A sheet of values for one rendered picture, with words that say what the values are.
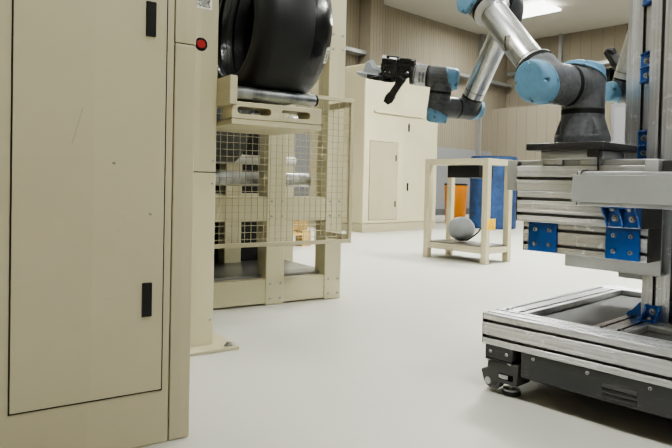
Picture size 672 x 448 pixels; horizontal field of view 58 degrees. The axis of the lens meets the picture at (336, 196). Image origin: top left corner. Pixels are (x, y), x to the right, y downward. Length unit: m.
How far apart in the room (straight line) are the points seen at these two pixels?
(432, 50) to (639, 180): 10.37
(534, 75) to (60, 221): 1.22
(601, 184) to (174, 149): 1.03
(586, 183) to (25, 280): 1.30
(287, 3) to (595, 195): 1.17
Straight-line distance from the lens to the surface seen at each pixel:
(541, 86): 1.73
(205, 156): 2.18
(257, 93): 2.19
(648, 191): 1.61
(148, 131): 1.40
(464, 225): 4.95
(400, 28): 11.23
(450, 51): 12.31
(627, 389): 1.70
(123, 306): 1.41
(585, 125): 1.82
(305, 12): 2.20
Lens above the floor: 0.60
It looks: 1 degrees down
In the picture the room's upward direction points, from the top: 1 degrees clockwise
